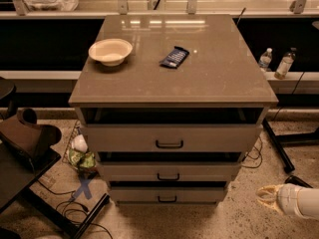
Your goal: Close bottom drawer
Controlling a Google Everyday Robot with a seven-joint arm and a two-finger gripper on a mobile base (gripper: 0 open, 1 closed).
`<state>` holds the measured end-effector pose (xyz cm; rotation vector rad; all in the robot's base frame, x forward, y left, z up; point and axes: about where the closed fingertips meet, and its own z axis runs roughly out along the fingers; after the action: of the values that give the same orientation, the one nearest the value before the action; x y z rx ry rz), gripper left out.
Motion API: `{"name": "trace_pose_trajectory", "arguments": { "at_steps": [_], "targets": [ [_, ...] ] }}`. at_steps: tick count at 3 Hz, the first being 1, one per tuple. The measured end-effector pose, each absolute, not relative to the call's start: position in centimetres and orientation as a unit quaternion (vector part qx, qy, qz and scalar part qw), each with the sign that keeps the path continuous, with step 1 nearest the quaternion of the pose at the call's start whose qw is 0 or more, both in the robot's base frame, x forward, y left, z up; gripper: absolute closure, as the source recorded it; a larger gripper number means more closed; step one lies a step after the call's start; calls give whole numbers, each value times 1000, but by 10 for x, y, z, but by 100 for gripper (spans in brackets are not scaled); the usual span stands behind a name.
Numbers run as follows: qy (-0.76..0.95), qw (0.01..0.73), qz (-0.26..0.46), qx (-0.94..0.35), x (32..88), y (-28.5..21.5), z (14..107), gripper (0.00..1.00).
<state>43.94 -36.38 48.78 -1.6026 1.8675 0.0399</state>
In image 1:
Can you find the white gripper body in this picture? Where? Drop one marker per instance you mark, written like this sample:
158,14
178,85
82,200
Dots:
287,198

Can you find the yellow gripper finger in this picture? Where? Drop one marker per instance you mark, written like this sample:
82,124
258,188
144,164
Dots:
268,197

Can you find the grey drawer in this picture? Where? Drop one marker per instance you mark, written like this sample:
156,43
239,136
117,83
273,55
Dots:
168,171
168,191
163,138

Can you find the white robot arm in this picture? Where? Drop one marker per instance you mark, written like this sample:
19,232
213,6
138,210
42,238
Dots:
308,202

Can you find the grey drawer cabinet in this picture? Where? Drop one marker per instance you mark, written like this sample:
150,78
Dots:
218,83

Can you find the black table leg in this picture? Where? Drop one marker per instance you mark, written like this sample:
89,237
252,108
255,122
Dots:
287,164

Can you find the clear water bottle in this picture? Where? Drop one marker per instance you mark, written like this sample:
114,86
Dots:
265,60

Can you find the bottle with yellow liquid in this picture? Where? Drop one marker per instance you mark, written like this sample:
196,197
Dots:
285,64

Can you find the blue snack bar wrapper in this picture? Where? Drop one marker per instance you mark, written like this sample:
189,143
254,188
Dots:
175,58

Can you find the blue tape cross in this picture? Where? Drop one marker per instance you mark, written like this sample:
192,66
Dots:
83,189

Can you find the green patterned bag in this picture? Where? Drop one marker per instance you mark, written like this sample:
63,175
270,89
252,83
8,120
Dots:
82,162

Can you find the white round object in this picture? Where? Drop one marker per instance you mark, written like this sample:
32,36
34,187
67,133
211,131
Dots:
78,143

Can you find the white bowl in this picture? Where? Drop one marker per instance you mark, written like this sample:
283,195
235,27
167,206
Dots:
110,52

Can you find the black office chair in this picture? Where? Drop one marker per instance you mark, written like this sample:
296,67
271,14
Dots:
26,154

